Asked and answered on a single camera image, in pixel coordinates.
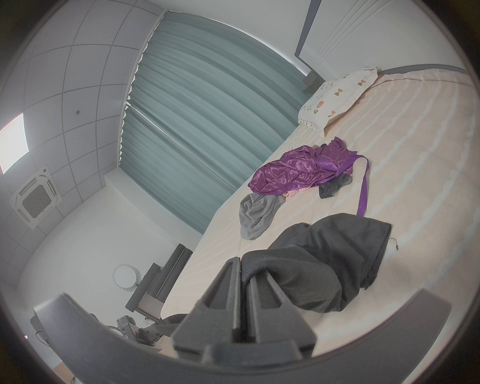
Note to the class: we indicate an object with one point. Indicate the grey knit garment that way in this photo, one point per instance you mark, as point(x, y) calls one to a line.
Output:
point(258, 217)

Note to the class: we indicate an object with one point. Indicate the black T-shirt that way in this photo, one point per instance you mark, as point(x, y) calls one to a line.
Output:
point(318, 262)

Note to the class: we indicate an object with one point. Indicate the round white mirror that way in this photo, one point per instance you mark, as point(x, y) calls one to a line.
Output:
point(125, 277)

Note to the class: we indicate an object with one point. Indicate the purple satin garment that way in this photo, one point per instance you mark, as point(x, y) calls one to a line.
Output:
point(285, 172)

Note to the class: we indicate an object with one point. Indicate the grey bedside table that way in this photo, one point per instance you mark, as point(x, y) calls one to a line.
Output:
point(310, 79)

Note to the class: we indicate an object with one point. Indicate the bed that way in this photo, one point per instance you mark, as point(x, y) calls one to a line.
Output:
point(412, 168)

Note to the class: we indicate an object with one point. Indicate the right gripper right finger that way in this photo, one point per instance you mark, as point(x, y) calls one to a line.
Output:
point(273, 318)

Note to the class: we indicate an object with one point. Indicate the pink garment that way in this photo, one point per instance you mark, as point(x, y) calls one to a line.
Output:
point(290, 193)

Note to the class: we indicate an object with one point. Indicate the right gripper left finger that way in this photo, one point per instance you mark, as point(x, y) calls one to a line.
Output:
point(217, 311)

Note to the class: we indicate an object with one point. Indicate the ceiling air conditioner vent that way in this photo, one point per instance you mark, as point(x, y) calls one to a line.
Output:
point(37, 197)

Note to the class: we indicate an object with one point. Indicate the ceiling light panel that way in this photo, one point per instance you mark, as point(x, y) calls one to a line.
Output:
point(13, 144)

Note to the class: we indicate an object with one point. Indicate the small dark grey garment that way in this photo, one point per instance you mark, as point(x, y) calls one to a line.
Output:
point(332, 189)

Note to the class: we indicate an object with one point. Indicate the blue-green curtain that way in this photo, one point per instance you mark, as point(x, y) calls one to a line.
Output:
point(165, 172)
point(210, 86)

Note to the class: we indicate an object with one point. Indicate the black dressing table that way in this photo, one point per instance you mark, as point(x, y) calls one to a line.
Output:
point(161, 281)

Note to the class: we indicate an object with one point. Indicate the white printed pillow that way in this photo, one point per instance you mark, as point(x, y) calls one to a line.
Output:
point(333, 101)

